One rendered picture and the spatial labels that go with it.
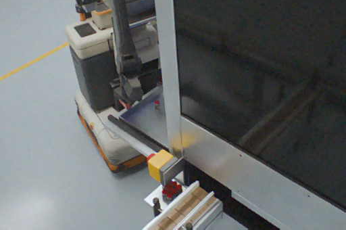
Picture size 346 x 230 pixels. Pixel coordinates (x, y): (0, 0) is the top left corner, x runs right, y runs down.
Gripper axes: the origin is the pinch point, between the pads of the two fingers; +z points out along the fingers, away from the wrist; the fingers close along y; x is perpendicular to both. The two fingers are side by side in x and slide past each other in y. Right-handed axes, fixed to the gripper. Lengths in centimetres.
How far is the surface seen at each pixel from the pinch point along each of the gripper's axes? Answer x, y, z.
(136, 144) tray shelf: -9.6, 15.4, 0.7
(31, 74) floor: 33, -165, 120
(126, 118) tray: -2.8, 1.9, 2.7
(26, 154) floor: -16, -88, 107
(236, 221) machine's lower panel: -10, 64, -7
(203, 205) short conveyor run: -17, 55, -14
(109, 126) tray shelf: -10.1, -0.1, 3.3
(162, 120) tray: 6.4, 13.4, 0.9
